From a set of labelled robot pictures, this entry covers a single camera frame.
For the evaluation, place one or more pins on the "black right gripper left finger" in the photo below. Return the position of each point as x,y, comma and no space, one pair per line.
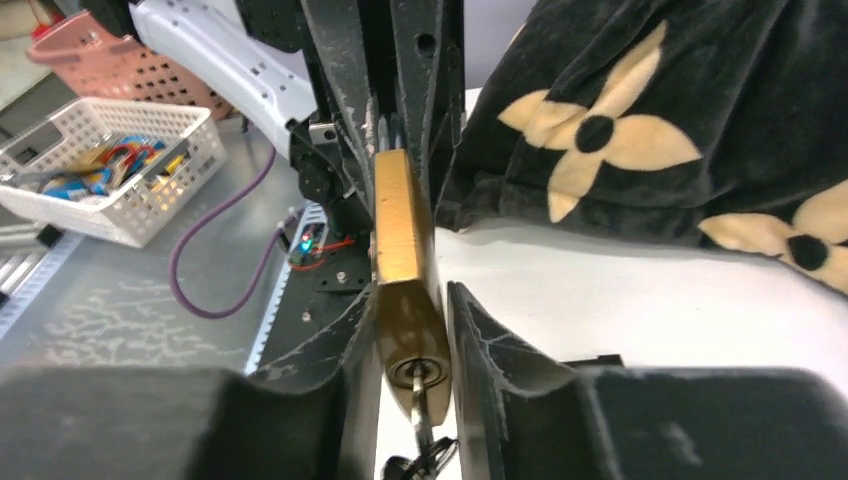
310,414

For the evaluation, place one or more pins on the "brass padlock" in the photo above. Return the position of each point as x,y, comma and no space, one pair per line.
407,303

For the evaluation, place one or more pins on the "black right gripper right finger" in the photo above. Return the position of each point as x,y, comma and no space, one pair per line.
522,415

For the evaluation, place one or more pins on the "black floral patterned blanket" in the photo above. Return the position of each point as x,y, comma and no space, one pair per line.
705,124

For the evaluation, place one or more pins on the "white plastic basket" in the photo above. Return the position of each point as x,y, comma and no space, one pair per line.
114,170

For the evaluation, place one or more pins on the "pink plastic basket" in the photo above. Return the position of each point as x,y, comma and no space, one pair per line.
94,63

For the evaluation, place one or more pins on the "silver keys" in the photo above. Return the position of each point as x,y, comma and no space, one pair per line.
433,455

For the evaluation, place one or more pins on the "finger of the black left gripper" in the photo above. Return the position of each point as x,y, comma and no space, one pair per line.
336,30
429,54

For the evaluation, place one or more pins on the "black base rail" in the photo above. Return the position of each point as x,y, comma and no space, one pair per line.
324,280

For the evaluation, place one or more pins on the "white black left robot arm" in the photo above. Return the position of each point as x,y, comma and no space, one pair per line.
264,62

